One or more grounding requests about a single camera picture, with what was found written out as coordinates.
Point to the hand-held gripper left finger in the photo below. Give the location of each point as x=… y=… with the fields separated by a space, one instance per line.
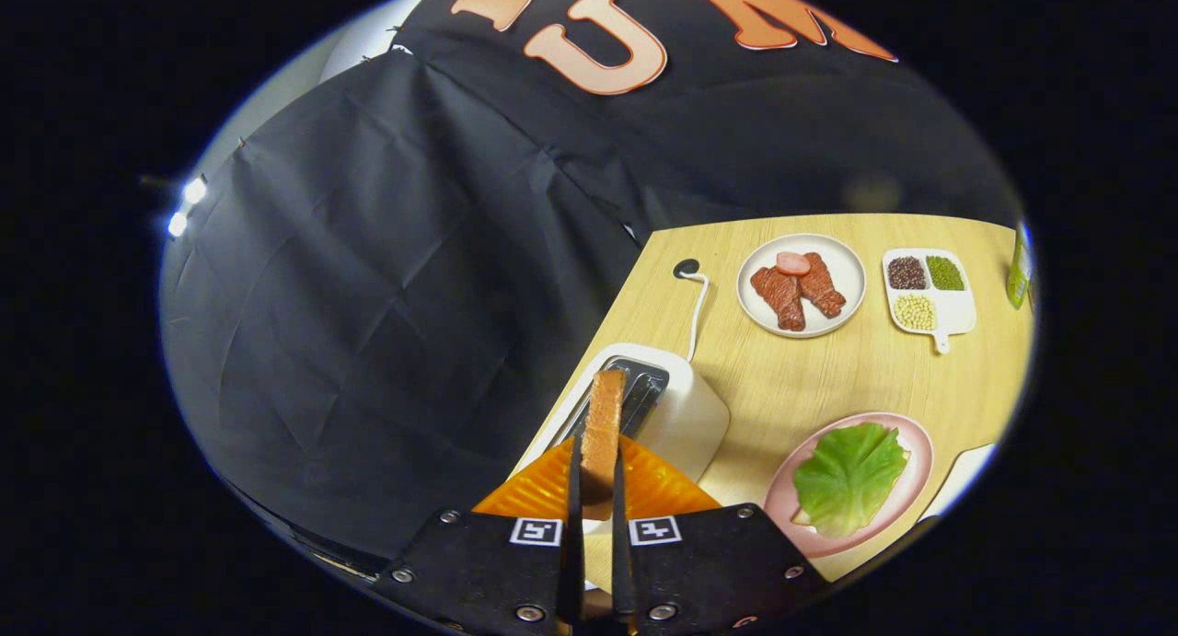
x=572 y=572

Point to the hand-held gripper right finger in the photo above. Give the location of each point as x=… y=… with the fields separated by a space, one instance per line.
x=621 y=572

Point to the toasted bread slice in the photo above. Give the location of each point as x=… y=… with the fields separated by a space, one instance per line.
x=603 y=424

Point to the green lettuce leaf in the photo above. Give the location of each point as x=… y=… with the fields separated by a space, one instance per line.
x=851 y=479

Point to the white toaster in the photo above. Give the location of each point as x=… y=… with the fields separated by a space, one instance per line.
x=686 y=415

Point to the brown meat piece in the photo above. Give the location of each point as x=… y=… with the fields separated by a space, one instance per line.
x=822 y=288
x=780 y=297

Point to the pink plate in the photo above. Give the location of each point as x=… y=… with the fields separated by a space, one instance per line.
x=920 y=466

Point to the black backdrop cloth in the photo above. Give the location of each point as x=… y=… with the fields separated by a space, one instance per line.
x=368 y=295

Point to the pink sausage slice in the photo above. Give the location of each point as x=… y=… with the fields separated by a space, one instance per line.
x=792 y=263

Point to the white squarish plate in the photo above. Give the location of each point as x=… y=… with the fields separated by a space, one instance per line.
x=962 y=475

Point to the round white plate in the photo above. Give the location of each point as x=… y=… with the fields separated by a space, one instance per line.
x=842 y=259

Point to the pile of yellow soybeans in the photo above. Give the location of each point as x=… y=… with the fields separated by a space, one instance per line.
x=915 y=312

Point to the pile of dark red beans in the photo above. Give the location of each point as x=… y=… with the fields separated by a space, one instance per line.
x=907 y=272

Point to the white divided dish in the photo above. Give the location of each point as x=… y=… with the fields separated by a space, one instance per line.
x=952 y=314

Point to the pile of green mung beans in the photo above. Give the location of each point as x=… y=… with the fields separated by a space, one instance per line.
x=945 y=272

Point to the silver bottle with green label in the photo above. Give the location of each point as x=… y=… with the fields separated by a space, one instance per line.
x=1019 y=277

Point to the bright room light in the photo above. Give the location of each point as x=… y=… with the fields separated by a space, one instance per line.
x=194 y=191

